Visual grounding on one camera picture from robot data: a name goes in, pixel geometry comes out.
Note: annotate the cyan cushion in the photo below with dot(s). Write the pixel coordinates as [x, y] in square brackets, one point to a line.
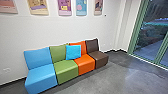
[73, 52]

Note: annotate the green framed glass door wall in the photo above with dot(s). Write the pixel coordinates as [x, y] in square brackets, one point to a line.
[136, 30]

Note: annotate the wall poster, yellow figure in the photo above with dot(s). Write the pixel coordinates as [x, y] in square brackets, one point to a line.
[38, 6]

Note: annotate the blue sofa chair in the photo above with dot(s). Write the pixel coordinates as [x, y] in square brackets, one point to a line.
[40, 76]

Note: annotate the wall poster, pink brown figure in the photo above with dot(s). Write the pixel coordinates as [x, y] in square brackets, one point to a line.
[98, 6]

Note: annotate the wall poster, purple figure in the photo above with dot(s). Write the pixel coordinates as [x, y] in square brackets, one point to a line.
[64, 7]

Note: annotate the wall poster, orange figure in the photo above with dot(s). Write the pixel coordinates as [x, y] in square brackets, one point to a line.
[7, 5]

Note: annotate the brown sofa chair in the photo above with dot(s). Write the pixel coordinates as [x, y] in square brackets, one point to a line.
[99, 58]

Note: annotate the wall poster, light blue figure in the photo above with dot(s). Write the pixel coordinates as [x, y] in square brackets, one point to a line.
[81, 7]

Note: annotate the green sofa chair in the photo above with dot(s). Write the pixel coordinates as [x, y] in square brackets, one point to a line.
[65, 68]

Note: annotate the orange sofa chair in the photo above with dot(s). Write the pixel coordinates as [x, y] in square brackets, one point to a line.
[85, 63]

